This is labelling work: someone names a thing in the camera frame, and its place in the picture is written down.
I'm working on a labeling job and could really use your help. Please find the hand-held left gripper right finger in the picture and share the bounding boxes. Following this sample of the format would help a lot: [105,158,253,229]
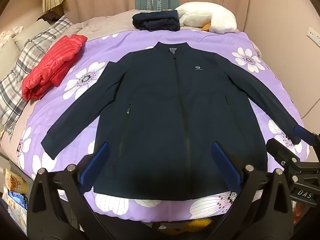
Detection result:
[211,141,294,240]

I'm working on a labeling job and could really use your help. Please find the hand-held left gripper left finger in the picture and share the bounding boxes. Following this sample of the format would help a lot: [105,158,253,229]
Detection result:
[26,142,109,240]

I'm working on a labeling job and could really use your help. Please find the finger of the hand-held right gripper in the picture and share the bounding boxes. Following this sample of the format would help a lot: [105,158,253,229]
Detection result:
[293,125,320,147]
[265,138,303,171]

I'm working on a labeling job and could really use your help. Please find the navy zip jacket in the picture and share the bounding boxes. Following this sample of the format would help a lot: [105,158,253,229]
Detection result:
[40,41,302,202]

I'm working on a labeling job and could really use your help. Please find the person's right hand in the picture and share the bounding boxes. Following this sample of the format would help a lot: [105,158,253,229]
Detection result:
[293,201,309,221]

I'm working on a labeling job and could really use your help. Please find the yellow cloth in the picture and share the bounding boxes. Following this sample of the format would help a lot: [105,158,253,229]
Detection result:
[185,217,215,233]

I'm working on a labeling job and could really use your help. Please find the orange snack packet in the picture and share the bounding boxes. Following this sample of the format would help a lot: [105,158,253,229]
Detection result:
[4,169,28,194]

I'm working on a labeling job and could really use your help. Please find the blue snack packet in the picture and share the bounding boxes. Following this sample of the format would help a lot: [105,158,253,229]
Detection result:
[7,190,28,210]

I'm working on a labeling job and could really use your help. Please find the red down jacket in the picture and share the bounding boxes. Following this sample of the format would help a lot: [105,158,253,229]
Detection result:
[21,35,88,102]

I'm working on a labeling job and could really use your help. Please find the grey plaid pillow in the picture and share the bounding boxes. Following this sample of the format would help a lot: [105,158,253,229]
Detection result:
[0,14,74,138]

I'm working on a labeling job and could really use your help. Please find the purple floral blanket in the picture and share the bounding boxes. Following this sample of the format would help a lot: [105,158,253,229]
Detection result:
[16,29,312,224]

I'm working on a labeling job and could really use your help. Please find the beige pillow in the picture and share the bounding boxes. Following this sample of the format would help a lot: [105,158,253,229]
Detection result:
[12,17,63,52]
[0,37,21,80]

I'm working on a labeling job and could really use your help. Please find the white goose plush toy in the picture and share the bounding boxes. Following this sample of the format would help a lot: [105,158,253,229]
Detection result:
[175,2,237,34]

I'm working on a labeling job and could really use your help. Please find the small plush toys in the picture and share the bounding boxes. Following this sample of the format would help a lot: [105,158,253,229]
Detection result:
[0,26,23,48]

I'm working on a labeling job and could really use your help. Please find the folded dark navy garment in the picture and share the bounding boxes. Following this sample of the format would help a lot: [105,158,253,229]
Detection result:
[132,10,181,32]

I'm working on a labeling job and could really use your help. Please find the white wall socket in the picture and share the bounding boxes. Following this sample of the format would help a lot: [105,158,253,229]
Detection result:
[307,27,320,44]

